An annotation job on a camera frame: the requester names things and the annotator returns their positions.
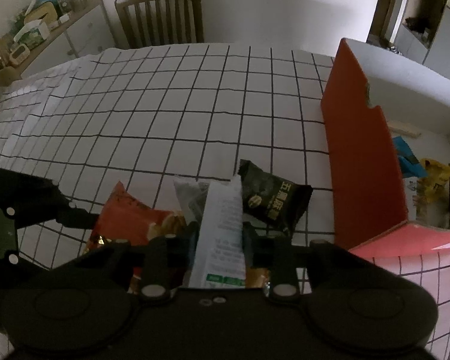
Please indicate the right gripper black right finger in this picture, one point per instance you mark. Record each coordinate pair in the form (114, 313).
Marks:
(268, 263)

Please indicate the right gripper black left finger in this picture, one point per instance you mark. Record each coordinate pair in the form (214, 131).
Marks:
(168, 260)

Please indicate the white green snack bag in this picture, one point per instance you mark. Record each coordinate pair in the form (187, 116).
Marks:
(218, 260)

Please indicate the black snack packet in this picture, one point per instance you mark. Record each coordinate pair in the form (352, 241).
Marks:
(275, 201)

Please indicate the red orange snack bag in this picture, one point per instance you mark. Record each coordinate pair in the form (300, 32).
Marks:
(117, 245)

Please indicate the blue cookie packet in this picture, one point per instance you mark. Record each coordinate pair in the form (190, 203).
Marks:
(408, 163)

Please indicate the yellow snack packet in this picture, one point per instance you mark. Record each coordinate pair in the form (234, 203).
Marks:
(437, 179)

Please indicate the white chocolate wafer bag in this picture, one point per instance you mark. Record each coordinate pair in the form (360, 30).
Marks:
(419, 201)

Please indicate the checkered white tablecloth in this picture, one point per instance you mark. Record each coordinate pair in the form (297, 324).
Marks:
(145, 116)

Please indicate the small white clock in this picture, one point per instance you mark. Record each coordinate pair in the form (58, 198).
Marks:
(19, 54)

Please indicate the tissue box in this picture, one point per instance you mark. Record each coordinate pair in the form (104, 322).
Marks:
(32, 34)

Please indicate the white side cabinet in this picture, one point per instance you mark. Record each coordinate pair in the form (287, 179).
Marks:
(87, 32)

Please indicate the red cardboard box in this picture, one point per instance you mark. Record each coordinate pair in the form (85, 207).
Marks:
(369, 88)

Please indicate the dark wooden chair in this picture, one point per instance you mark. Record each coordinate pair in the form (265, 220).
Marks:
(151, 23)

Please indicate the white wall cabinet unit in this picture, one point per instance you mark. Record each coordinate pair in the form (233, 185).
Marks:
(416, 29)

